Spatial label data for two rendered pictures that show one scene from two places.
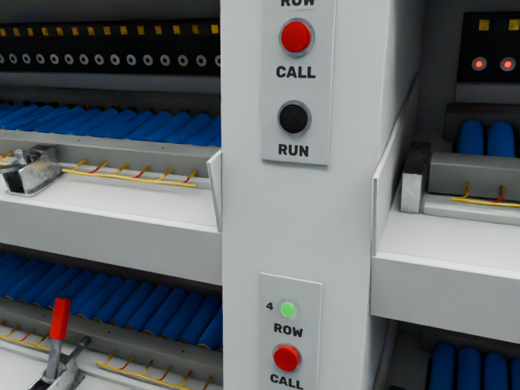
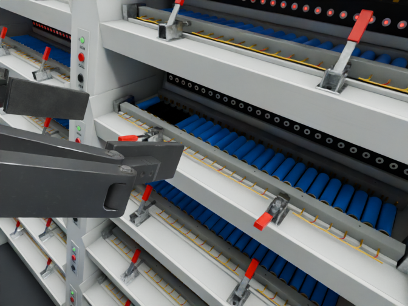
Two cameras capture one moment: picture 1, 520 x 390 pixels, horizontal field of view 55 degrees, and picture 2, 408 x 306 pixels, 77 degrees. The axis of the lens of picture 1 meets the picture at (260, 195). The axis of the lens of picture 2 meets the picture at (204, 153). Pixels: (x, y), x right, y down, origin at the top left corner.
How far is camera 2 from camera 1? 0.29 m
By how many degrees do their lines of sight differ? 12
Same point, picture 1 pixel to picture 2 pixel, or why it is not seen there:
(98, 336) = (260, 275)
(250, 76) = not seen: outside the picture
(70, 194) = (299, 232)
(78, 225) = (305, 255)
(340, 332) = not seen: outside the picture
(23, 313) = (218, 243)
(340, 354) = not seen: outside the picture
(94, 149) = (313, 207)
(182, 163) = (371, 241)
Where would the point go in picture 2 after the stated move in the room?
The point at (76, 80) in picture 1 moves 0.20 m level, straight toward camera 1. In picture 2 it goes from (276, 131) to (329, 187)
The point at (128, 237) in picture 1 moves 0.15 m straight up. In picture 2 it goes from (337, 277) to (400, 180)
